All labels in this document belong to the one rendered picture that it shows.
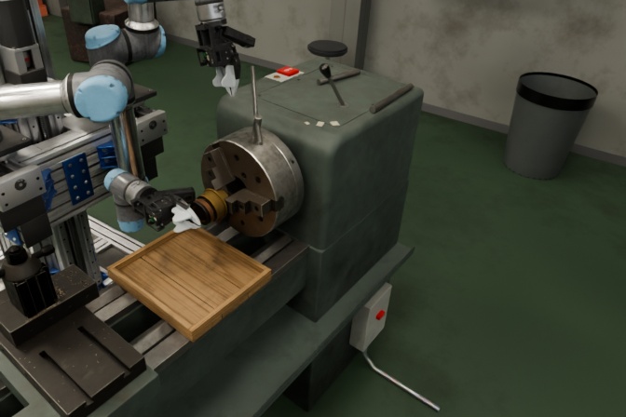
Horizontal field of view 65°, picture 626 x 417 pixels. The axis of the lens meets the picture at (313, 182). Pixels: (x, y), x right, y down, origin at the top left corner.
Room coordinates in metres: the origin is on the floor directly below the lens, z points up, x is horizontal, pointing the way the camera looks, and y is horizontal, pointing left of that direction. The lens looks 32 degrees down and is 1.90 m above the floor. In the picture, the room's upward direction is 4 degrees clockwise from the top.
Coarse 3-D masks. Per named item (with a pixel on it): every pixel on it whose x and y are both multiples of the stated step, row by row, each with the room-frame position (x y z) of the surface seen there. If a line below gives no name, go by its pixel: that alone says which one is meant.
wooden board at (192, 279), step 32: (128, 256) 1.09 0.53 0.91; (160, 256) 1.12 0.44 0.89; (192, 256) 1.13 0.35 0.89; (224, 256) 1.14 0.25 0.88; (128, 288) 0.98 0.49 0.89; (160, 288) 0.99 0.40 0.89; (192, 288) 1.00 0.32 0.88; (224, 288) 1.01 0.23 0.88; (256, 288) 1.02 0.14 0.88; (192, 320) 0.88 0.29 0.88
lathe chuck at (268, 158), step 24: (240, 144) 1.21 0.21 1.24; (264, 144) 1.24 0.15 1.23; (240, 168) 1.21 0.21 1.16; (264, 168) 1.16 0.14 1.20; (288, 168) 1.21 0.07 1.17; (264, 192) 1.15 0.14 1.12; (288, 192) 1.17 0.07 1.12; (240, 216) 1.21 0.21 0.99; (264, 216) 1.15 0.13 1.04; (288, 216) 1.19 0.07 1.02
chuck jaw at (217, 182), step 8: (216, 144) 1.26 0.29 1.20; (208, 152) 1.24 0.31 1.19; (216, 152) 1.23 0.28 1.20; (208, 160) 1.23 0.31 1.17; (216, 160) 1.22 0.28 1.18; (224, 160) 1.23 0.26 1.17; (216, 168) 1.20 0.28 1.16; (224, 168) 1.21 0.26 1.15; (208, 176) 1.20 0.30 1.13; (216, 176) 1.18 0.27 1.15; (224, 176) 1.20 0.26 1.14; (232, 176) 1.22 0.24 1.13; (208, 184) 1.17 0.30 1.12; (216, 184) 1.17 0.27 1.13; (224, 184) 1.18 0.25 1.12
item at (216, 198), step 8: (208, 192) 1.14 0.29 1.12; (216, 192) 1.14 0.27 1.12; (224, 192) 1.16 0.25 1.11; (200, 200) 1.11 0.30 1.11; (208, 200) 1.11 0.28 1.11; (216, 200) 1.12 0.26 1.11; (224, 200) 1.12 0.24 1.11; (192, 208) 1.11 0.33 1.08; (200, 208) 1.14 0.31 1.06; (208, 208) 1.09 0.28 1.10; (216, 208) 1.10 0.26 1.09; (224, 208) 1.12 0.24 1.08; (200, 216) 1.12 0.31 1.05; (208, 216) 1.08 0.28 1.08; (216, 216) 1.10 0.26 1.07; (224, 216) 1.13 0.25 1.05
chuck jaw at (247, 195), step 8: (240, 192) 1.18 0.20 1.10; (248, 192) 1.18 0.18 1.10; (232, 200) 1.13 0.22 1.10; (240, 200) 1.13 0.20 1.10; (248, 200) 1.13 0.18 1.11; (256, 200) 1.13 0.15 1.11; (264, 200) 1.13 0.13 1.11; (272, 200) 1.14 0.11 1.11; (280, 200) 1.15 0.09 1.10; (232, 208) 1.12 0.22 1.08; (240, 208) 1.13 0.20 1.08; (248, 208) 1.13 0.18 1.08; (256, 208) 1.12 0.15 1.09; (264, 208) 1.11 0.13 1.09; (272, 208) 1.14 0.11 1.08; (280, 208) 1.15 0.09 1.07
